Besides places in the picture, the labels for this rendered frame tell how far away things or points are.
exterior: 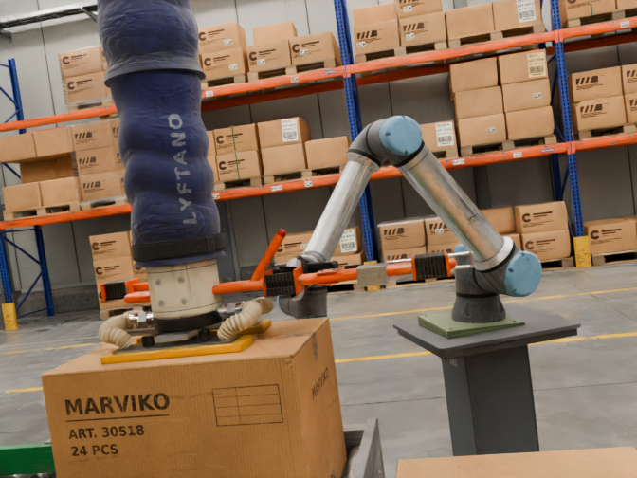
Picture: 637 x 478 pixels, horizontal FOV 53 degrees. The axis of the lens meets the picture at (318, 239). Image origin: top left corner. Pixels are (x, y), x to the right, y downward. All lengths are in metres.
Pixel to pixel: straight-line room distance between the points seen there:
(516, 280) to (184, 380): 1.13
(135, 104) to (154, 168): 0.15
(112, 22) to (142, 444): 0.95
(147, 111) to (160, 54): 0.13
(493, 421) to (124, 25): 1.69
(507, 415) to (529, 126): 6.69
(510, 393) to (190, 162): 1.39
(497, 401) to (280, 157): 6.86
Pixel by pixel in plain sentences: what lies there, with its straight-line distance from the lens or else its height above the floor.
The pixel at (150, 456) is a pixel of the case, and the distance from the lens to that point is 1.54.
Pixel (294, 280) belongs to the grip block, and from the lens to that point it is 1.50.
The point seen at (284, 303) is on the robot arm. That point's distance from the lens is 1.94.
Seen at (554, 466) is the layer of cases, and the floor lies 0.54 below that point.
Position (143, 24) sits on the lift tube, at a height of 1.70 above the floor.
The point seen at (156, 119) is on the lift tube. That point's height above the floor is 1.49.
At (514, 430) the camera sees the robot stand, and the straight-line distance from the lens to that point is 2.40.
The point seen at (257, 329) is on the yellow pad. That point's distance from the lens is 1.63.
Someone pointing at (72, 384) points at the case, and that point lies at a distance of 1.58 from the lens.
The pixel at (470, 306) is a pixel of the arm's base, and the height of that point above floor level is 0.83.
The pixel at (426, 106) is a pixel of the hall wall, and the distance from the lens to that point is 10.01.
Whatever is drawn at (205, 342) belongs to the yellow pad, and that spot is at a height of 0.97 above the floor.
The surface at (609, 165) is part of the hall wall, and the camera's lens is 10.31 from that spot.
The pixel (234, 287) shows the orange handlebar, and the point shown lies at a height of 1.08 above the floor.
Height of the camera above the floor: 1.25
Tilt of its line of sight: 3 degrees down
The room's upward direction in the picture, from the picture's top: 8 degrees counter-clockwise
